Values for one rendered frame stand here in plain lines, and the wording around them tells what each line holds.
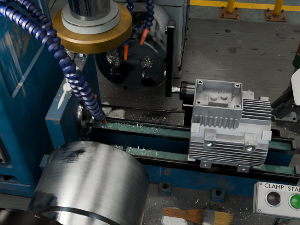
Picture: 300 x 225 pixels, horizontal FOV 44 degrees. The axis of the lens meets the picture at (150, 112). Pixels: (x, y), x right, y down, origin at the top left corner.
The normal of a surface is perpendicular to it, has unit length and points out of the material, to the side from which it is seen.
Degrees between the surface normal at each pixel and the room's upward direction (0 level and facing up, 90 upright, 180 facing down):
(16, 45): 90
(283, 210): 25
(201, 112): 90
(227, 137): 0
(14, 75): 90
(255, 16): 0
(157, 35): 40
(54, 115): 0
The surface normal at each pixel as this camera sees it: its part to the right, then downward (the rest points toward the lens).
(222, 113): -0.15, 0.72
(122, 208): 0.72, -0.39
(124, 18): 0.00, -0.69
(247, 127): -0.09, -0.14
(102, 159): 0.22, -0.65
